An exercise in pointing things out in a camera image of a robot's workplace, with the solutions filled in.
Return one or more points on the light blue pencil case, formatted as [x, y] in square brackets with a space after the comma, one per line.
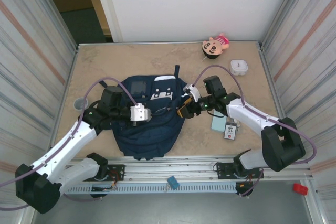
[218, 124]

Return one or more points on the navy blue backpack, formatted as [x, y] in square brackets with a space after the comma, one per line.
[147, 134]

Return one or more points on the white card pack red logo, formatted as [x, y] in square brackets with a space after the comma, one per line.
[231, 132]

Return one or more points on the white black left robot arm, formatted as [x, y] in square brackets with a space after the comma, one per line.
[65, 150]

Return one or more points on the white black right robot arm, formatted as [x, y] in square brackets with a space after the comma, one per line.
[249, 115]

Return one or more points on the white square lidded container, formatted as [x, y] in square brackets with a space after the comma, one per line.
[239, 66]

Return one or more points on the cartoon boy plush doll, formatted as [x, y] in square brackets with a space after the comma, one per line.
[211, 48]

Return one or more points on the blue clip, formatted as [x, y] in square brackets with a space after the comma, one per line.
[173, 182]

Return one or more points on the red plastic block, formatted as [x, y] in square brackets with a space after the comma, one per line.
[300, 189]

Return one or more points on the aluminium rail frame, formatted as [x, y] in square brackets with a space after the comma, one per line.
[170, 166]

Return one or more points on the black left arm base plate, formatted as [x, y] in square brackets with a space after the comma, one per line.
[116, 172]

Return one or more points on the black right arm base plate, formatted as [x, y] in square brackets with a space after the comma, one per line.
[223, 171]

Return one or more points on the striped enclosure side panel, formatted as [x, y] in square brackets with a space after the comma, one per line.
[309, 37]
[26, 51]

